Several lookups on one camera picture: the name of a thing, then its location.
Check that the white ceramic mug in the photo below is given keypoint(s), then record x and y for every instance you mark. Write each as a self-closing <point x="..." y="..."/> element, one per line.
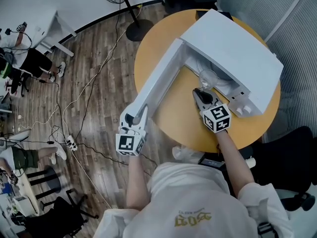
<point x="251" y="162"/>

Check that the black waist device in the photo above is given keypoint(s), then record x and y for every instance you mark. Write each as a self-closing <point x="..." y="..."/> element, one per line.
<point x="210" y="163"/>

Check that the white desk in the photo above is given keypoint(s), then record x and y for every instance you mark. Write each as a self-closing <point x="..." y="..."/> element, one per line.
<point x="47" y="26"/>

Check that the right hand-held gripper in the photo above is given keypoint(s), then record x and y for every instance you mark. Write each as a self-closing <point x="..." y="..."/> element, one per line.
<point x="218" y="118"/>

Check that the person's white shirt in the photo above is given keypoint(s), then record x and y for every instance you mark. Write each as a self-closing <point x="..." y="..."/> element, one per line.
<point x="193" y="202"/>

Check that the person's left hand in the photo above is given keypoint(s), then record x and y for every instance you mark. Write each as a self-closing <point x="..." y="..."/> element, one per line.
<point x="128" y="131"/>

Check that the white power strip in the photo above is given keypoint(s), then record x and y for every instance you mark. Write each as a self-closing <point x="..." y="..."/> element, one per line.
<point x="72" y="142"/>

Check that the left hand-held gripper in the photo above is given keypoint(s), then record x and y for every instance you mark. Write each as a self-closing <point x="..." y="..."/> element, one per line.
<point x="126" y="142"/>

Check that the black round stool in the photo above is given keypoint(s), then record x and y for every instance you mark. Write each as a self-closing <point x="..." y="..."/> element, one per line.
<point x="47" y="180"/>

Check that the person's left forearm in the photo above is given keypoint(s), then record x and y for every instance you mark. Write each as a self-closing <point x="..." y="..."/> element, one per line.
<point x="138" y="182"/>

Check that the clear glass cup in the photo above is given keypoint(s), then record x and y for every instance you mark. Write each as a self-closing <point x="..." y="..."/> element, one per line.
<point x="208" y="79"/>

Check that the white microwave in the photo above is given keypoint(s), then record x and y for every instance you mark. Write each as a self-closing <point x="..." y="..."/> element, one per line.
<point x="227" y="46"/>

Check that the person's white shoe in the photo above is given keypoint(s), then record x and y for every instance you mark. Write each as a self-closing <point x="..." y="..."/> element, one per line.
<point x="185" y="153"/>

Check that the person's right forearm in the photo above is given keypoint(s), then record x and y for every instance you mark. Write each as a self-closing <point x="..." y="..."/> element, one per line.
<point x="235" y="162"/>

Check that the black standing fan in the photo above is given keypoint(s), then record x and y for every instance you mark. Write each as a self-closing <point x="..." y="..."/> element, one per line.
<point x="138" y="30"/>

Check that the light wooden curved desk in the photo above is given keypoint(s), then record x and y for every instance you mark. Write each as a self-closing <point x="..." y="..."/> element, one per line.
<point x="27" y="195"/>

